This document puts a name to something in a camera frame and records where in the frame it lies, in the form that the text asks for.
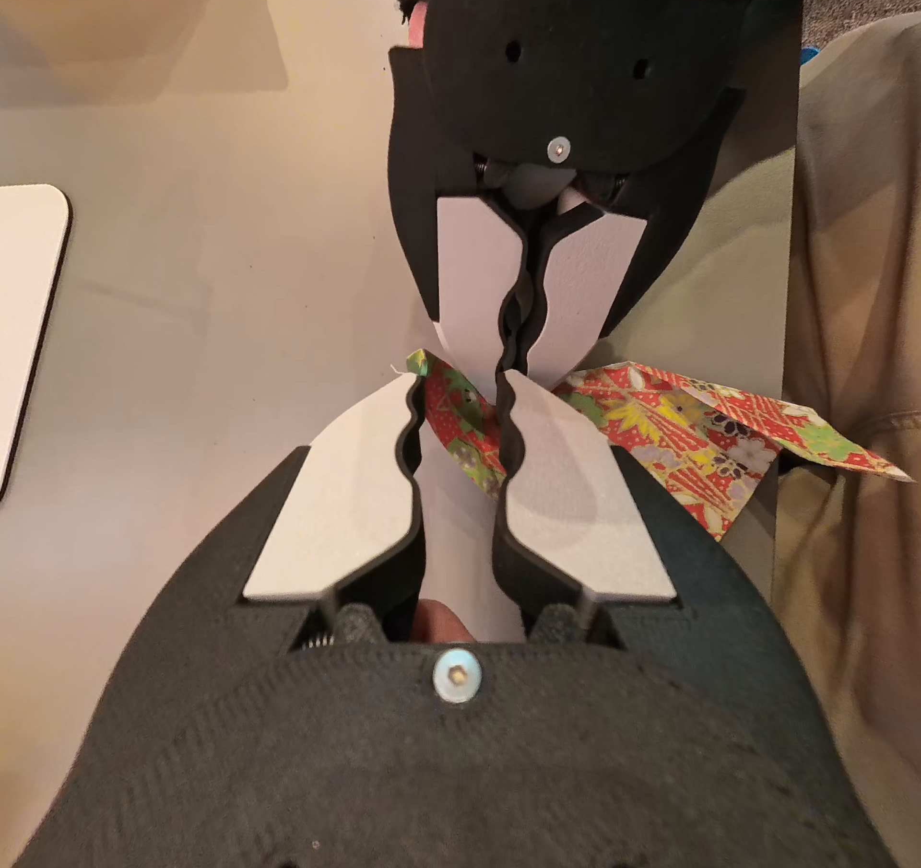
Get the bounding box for white mat with black edge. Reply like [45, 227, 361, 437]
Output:
[0, 185, 73, 502]

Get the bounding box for floral patterned origami paper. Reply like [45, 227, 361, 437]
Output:
[405, 346, 915, 545]

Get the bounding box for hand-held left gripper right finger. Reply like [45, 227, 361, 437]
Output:
[491, 368, 679, 609]

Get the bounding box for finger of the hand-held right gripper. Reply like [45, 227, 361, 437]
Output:
[514, 202, 653, 392]
[436, 194, 539, 409]

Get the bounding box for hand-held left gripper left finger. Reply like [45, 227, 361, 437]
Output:
[242, 370, 427, 606]

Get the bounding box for person's beige trousers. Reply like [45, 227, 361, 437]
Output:
[773, 19, 921, 868]

